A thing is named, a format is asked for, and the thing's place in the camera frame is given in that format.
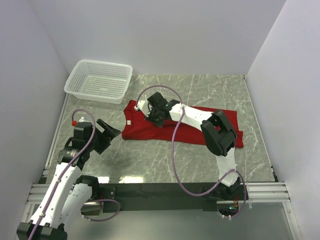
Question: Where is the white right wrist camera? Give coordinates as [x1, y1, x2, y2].
[134, 100, 150, 117]

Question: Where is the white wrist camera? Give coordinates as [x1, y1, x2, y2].
[134, 100, 150, 117]
[71, 116, 90, 127]

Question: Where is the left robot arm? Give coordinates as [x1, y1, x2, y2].
[16, 119, 121, 240]

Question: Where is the white plastic basket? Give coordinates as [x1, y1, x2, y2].
[64, 59, 133, 105]

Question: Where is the aluminium frame rail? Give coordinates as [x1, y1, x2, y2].
[26, 93, 70, 205]

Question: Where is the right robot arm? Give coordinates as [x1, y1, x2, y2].
[135, 92, 245, 200]

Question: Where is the red t shirt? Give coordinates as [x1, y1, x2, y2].
[122, 100, 244, 149]

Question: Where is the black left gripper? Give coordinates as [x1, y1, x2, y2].
[86, 118, 120, 154]

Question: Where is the black base beam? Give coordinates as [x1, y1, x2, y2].
[91, 182, 248, 212]

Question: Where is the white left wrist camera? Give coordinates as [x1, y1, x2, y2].
[71, 116, 90, 127]

